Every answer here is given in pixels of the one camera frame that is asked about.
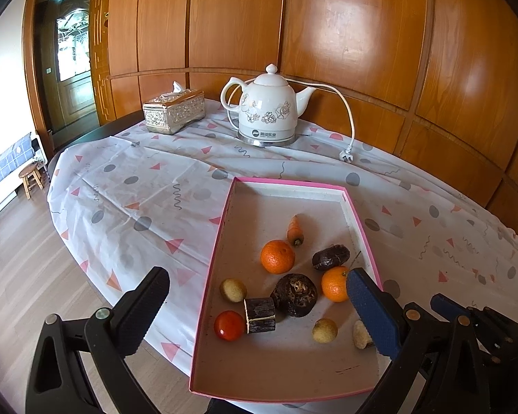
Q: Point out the silver embossed tissue box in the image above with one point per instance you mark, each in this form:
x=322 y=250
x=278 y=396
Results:
x=172 y=110

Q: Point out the small wooden stool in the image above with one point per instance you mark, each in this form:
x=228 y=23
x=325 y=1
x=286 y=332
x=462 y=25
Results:
x=31 y=179

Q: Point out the white ceramic electric kettle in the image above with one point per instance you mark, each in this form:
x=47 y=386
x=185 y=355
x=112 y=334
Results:
x=270 y=103

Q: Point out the pink shallow cardboard tray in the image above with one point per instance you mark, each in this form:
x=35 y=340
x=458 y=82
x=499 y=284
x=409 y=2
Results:
x=250 y=233

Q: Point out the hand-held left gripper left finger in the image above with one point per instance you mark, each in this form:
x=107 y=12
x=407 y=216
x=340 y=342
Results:
x=140 y=310

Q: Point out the dark cloth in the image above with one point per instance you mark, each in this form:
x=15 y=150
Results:
x=224 y=406

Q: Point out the red tomato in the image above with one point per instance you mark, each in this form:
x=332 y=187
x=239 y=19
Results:
x=228 y=325

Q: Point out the bed with blue bedding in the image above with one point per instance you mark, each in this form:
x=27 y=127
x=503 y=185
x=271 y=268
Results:
x=4 y=172

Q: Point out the small yellow-green fruit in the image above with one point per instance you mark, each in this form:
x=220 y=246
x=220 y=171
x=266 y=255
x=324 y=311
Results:
x=324 y=330
x=233 y=290

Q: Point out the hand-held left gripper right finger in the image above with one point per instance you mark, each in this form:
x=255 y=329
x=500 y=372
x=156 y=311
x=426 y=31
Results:
x=373 y=310

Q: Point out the white patterned tablecloth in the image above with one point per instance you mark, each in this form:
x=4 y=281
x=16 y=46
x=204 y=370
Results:
x=134 y=198

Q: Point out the dark root piece pale face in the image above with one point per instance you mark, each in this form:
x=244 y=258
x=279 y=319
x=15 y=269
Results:
x=360 y=334

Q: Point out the orange without stem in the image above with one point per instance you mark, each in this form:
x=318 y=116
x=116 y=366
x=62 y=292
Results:
x=277 y=256

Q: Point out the large round dark root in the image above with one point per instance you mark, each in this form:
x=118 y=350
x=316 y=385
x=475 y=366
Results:
x=294 y=295

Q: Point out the wooden glazed door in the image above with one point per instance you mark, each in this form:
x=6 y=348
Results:
x=71 y=64

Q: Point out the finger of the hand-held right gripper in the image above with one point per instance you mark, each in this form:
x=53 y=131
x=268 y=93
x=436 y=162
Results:
x=498 y=353
x=446 y=305

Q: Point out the dark cylindrical root piece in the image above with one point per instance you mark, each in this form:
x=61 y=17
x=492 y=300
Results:
x=261 y=315

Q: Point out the oval dark root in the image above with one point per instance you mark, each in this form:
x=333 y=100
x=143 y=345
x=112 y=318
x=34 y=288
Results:
x=330 y=258

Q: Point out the small carrot piece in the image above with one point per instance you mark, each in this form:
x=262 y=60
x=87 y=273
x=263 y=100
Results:
x=294 y=230

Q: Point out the dark round table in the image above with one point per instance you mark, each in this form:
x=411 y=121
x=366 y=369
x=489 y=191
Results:
x=90 y=133

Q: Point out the orange with thin stem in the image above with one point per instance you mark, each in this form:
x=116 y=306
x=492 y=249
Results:
x=333 y=285

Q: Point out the grey kettle base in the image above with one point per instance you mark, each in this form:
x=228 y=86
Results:
x=265 y=137

